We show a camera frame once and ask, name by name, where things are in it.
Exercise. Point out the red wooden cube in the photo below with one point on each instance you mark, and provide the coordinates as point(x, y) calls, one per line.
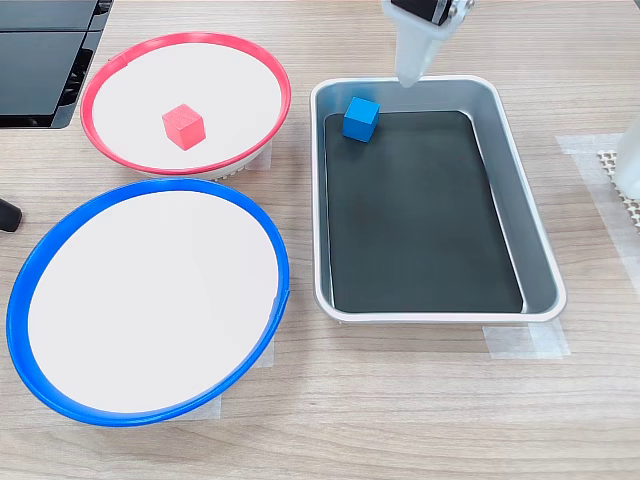
point(184, 126)

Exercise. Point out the black rounded stand foot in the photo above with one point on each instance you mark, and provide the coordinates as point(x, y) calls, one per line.
point(9, 215)

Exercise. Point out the translucent tape piece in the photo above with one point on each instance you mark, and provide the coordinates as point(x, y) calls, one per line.
point(205, 410)
point(266, 157)
point(266, 355)
point(525, 342)

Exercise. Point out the black tray liner mat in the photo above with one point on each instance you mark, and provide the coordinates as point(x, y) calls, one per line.
point(420, 215)

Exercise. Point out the red-rimmed white dish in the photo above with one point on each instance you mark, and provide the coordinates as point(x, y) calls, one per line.
point(225, 100)

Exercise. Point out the silver metal tray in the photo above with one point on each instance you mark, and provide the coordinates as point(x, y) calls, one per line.
point(520, 210)

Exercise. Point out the white mesh anti-slip mat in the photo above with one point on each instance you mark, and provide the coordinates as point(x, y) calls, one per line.
point(622, 190)

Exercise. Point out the black flat device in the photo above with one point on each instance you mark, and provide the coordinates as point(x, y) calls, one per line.
point(35, 70)

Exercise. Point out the blue wooden cube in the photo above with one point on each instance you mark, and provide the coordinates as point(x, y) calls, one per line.
point(361, 120)

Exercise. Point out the blue-rimmed white dish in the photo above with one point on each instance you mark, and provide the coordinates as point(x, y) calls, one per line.
point(150, 300)

